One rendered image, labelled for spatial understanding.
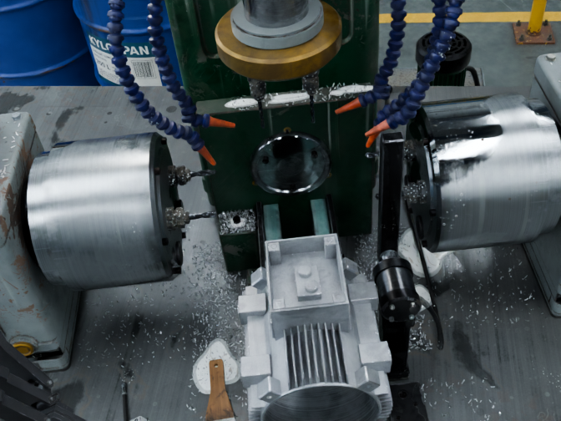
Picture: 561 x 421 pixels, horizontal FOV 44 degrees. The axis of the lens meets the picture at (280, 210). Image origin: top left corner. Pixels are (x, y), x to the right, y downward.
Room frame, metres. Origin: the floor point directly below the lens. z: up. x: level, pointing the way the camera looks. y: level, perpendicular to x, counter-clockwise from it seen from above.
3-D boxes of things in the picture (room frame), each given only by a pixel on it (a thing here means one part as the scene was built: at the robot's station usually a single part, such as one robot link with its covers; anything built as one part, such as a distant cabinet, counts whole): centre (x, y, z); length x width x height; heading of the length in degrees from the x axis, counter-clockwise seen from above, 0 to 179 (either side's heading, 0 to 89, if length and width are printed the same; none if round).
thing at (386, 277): (0.81, -0.20, 0.92); 0.45 x 0.13 x 0.24; 179
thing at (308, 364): (0.54, -0.02, 1.02); 0.20 x 0.19 x 0.19; 179
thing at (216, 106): (0.99, -0.03, 0.97); 0.30 x 0.11 x 0.34; 89
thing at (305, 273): (0.58, -0.02, 1.11); 0.12 x 0.11 x 0.07; 179
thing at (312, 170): (0.93, -0.03, 1.02); 0.15 x 0.02 x 0.15; 89
